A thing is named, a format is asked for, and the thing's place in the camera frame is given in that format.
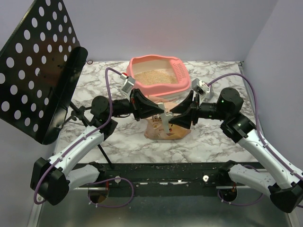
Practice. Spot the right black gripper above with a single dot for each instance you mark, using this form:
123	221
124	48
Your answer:
194	109

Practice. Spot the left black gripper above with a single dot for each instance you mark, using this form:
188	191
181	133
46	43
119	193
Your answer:
141	106

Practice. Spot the grey bag sealing clip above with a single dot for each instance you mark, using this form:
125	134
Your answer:
165	117

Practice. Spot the beige cat litter bag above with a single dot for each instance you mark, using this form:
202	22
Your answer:
156	130

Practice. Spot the pink cat litter box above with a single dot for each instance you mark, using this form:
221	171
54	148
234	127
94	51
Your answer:
169	64

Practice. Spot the silver metal litter scoop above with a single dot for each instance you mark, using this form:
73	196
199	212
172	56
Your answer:
209	94

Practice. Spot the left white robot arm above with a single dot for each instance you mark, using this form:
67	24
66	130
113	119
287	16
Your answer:
54	177

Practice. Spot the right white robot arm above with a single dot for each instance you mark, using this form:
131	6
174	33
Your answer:
283	182

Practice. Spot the clean litter in box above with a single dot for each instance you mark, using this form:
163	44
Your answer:
155	77

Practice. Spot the black perforated music stand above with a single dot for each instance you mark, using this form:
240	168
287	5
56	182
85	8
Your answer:
40	66

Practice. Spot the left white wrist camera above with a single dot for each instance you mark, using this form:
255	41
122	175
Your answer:
128	85

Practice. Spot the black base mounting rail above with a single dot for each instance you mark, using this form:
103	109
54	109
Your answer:
162	179

